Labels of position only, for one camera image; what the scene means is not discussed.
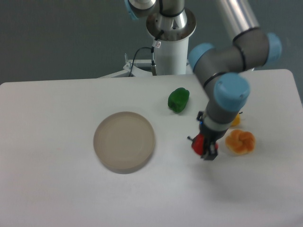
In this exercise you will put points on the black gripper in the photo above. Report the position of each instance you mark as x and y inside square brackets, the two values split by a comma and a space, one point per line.
[212, 126]

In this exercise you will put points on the red toy pepper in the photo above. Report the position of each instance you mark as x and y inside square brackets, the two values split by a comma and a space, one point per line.
[197, 143]

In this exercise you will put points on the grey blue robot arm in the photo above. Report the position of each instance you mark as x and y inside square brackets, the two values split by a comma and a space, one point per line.
[228, 92]

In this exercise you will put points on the yellow toy pepper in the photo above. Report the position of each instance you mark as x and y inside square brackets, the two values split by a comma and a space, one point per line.
[237, 119]

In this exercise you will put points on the green toy pepper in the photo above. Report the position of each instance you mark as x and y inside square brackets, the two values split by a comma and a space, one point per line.
[178, 99]

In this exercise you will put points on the knotted bread roll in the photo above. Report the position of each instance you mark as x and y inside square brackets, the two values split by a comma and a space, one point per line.
[240, 142]

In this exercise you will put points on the beige round plate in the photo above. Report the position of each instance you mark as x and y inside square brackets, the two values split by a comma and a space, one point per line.
[124, 142]

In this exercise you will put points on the white metal base frame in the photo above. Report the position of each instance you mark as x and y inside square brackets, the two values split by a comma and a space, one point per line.
[135, 69]

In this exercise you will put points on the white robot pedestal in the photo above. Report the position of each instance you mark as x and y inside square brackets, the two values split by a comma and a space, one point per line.
[171, 36]

